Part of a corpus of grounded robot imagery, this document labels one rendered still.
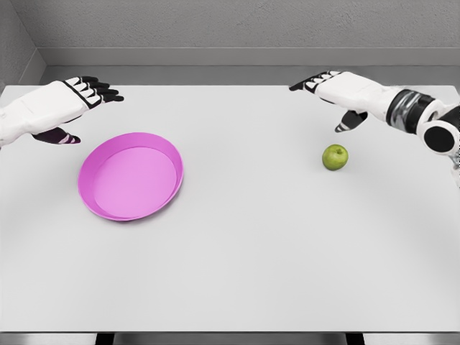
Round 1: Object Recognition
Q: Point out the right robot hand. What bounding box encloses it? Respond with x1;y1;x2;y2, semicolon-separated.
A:
289;70;375;134

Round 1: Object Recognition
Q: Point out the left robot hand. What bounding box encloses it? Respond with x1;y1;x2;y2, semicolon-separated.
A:
19;75;125;146

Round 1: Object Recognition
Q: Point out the green apple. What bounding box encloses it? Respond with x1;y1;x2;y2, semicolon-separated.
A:
321;144;349;171

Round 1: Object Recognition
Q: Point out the pink round plate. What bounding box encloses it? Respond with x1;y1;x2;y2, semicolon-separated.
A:
78;132;184;224

